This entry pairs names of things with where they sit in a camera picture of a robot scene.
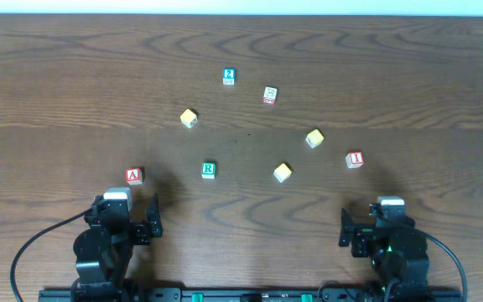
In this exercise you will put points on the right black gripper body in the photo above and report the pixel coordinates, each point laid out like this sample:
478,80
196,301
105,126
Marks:
360,234

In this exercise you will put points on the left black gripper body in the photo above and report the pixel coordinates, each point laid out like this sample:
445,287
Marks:
139,231

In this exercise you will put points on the red letter A block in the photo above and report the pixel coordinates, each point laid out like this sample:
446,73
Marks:
134,176

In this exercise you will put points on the red letter I block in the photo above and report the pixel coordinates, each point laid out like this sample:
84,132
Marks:
354,159

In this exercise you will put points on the yellow block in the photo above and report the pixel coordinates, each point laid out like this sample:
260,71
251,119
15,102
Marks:
314,138
282,172
189,118

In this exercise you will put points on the blue number 2 block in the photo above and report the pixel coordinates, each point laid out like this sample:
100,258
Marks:
229,76

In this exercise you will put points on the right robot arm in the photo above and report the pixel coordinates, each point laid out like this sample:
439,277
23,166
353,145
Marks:
398,253

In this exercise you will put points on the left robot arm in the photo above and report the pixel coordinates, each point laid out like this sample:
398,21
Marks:
103,252

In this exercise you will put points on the green letter R block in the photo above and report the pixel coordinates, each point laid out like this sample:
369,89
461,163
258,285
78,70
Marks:
208,170

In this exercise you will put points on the white red picture block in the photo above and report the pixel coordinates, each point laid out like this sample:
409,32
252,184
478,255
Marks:
270,95

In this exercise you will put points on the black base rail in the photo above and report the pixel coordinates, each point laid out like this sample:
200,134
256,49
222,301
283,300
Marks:
222,295

